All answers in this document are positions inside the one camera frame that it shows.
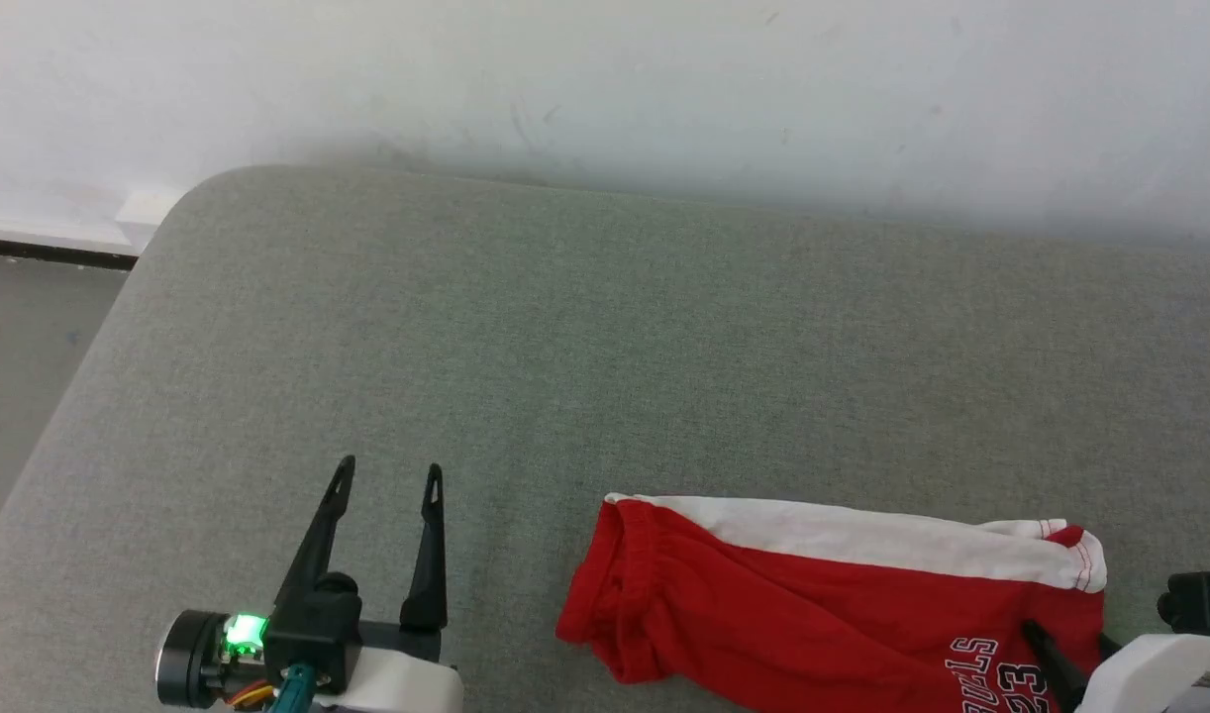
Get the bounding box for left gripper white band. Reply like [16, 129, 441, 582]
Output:
[272, 455, 465, 713]

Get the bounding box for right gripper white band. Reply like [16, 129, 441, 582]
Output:
[1020, 620, 1210, 713]

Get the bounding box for red and white basketball shorts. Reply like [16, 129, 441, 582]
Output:
[555, 492, 1109, 713]

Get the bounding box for grey fabric sofa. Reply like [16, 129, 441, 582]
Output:
[0, 163, 1210, 713]

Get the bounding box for white baseboard with black strip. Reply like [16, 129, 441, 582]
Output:
[0, 182, 188, 272]

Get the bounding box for teal plug left cable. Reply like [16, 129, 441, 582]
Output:
[224, 662, 317, 713]

